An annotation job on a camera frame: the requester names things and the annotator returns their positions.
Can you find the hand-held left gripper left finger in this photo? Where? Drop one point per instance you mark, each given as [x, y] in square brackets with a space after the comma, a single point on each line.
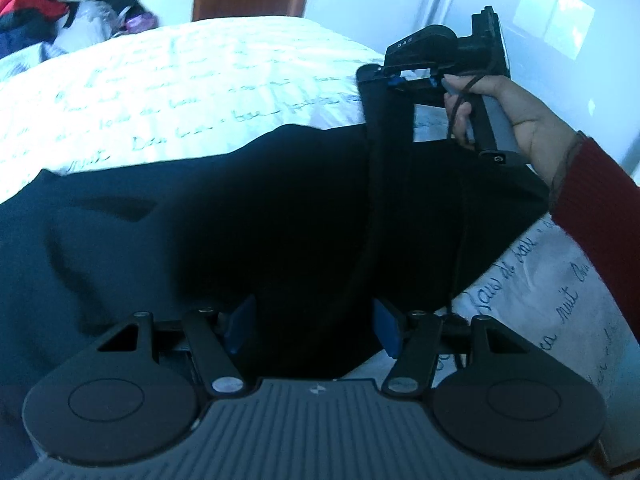
[241, 327]

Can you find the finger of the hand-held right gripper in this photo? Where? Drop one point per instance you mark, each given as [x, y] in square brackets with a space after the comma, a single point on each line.
[372, 74]

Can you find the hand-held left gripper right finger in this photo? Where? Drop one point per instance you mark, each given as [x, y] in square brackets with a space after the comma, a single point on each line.
[386, 327]

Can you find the black pants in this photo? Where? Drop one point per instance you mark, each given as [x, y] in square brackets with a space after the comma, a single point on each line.
[280, 230]

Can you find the person's right hand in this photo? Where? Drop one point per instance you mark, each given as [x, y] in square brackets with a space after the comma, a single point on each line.
[537, 127]

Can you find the white glossy wardrobe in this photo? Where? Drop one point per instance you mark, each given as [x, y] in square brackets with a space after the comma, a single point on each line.
[525, 5]

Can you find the white script-printed bedspread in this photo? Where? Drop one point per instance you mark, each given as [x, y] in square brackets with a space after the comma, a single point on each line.
[165, 80]

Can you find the purple item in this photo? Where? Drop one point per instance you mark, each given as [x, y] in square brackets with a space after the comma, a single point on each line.
[141, 21]

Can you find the pile of clothes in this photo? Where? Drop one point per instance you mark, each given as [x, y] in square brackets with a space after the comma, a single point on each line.
[65, 10]

